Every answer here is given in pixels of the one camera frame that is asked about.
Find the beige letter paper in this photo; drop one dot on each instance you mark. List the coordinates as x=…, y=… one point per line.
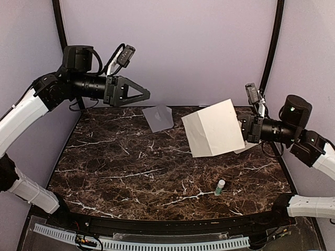
x=213, y=130

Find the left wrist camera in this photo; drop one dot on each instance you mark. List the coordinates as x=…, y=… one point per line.
x=119, y=59

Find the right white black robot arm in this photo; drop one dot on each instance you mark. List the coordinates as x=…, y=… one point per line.
x=306, y=145

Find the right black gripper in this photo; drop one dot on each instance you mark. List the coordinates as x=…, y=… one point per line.
x=252, y=128

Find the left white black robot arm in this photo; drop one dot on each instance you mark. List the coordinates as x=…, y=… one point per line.
x=81, y=74

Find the black frame post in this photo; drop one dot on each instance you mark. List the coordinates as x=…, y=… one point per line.
x=273, y=45
x=62, y=39

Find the left black frame post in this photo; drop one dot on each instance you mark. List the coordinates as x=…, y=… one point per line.
x=62, y=39

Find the black front rail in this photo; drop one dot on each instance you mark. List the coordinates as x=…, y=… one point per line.
x=254, y=224

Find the grey envelope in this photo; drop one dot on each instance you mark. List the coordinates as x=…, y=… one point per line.
x=159, y=118

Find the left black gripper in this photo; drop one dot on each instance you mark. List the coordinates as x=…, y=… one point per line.
x=116, y=91

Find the white slotted cable duct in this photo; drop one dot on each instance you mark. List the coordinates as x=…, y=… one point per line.
x=130, y=243

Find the green glue stick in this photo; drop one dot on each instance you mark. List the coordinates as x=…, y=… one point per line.
x=219, y=187

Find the right black frame post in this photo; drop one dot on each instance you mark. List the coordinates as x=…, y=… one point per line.
x=273, y=45

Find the small circuit board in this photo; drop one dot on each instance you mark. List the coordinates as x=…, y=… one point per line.
x=81, y=241

